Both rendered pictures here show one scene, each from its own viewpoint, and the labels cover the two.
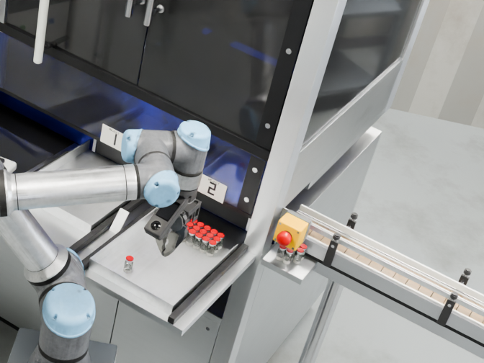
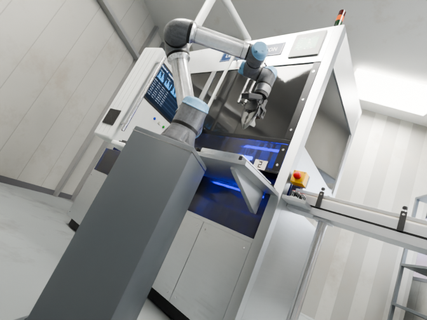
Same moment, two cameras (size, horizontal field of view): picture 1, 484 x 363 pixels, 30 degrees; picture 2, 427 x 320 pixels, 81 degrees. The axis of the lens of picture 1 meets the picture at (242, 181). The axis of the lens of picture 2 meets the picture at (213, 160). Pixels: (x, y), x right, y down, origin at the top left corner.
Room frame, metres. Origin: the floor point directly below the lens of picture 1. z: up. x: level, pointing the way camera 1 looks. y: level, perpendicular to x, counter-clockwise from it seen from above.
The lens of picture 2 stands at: (0.66, -0.22, 0.57)
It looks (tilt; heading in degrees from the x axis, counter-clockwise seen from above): 14 degrees up; 22
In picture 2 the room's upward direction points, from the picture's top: 25 degrees clockwise
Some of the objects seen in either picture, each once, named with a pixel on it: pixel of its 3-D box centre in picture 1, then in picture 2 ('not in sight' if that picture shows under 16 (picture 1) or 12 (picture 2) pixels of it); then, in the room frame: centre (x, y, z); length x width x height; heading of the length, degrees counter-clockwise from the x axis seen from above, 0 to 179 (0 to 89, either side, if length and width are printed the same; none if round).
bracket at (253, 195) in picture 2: not in sight; (244, 192); (1.92, 0.06, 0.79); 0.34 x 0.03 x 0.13; 160
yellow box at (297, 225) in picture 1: (292, 230); (300, 178); (2.04, -0.17, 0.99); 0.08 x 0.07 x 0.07; 160
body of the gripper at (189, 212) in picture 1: (180, 202); (257, 105); (1.74, 0.13, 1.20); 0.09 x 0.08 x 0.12; 160
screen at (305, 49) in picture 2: not in sight; (306, 44); (2.10, 0.09, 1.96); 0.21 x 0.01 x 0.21; 70
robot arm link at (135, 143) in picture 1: (149, 150); (250, 68); (1.68, 0.22, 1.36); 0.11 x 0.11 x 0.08; 24
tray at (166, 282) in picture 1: (166, 256); (236, 168); (1.91, 0.15, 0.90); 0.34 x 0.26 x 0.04; 159
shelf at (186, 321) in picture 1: (122, 228); (215, 170); (2.01, 0.29, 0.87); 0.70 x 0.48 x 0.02; 70
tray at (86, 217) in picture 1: (89, 184); not in sight; (2.14, 0.43, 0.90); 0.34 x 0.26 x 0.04; 160
